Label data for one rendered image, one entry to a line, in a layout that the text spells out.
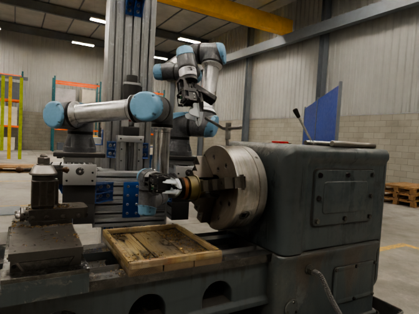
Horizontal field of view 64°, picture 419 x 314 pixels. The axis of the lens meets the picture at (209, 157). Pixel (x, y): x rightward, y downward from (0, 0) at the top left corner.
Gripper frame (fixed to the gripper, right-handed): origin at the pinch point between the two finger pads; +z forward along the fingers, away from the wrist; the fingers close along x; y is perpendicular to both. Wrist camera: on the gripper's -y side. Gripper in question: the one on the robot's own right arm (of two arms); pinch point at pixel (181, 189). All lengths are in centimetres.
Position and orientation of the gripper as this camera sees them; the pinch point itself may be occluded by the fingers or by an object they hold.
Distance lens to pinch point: 114.4
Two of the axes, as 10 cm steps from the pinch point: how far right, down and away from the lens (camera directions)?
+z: 4.7, 0.7, -8.8
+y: -8.8, -0.2, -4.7
